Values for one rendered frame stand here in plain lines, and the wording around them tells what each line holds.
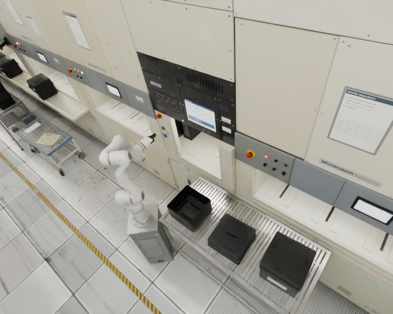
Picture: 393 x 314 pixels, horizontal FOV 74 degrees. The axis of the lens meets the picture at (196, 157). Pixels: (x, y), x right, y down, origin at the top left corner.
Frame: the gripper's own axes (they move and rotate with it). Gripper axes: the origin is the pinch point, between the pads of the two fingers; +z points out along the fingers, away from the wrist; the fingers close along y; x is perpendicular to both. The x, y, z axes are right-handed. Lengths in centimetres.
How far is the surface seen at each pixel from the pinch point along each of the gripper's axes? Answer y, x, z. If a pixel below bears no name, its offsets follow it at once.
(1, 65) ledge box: -353, -15, -10
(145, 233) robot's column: 38, -48, -65
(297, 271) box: 157, -19, -28
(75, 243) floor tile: -64, -120, -113
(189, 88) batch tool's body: 44, 59, 13
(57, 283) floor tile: -41, -120, -152
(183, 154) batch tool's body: 15.2, -33.3, 17.3
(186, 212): 56, -43, -29
